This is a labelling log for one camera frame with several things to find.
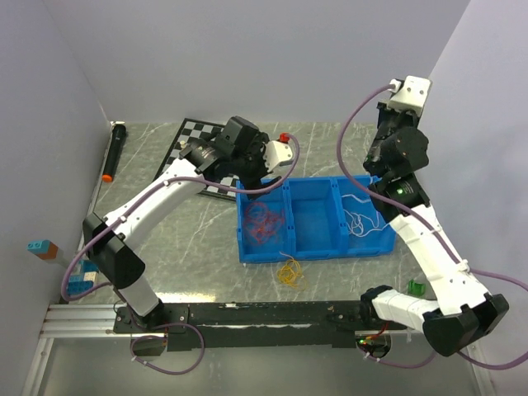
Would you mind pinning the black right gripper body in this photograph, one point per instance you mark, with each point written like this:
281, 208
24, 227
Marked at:
390, 122

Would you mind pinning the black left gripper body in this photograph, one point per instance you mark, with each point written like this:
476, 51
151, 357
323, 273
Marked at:
250, 166

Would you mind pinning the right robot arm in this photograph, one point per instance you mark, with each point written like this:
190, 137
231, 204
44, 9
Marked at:
463, 310

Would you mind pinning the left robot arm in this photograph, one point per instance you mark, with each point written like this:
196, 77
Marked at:
111, 240

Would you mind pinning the blue three-compartment bin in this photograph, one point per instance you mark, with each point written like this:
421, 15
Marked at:
312, 218

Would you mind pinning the black marker orange cap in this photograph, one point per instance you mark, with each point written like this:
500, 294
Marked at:
118, 138

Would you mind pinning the green small object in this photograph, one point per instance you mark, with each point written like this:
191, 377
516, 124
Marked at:
416, 288

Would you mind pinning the blue toy brick stack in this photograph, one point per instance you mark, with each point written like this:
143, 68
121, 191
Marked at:
84, 277

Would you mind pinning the blue brown toy block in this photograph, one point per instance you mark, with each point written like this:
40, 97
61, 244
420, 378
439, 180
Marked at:
47, 251

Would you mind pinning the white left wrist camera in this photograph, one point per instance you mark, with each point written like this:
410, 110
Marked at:
277, 154

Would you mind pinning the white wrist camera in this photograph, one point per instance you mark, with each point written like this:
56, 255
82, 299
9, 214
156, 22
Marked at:
409, 94
277, 154

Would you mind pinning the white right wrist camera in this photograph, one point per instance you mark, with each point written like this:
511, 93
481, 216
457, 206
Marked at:
409, 94

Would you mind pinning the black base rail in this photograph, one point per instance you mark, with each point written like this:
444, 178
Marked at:
260, 324

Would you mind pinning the aluminium frame rail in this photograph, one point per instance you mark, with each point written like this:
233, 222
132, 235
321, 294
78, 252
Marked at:
78, 321

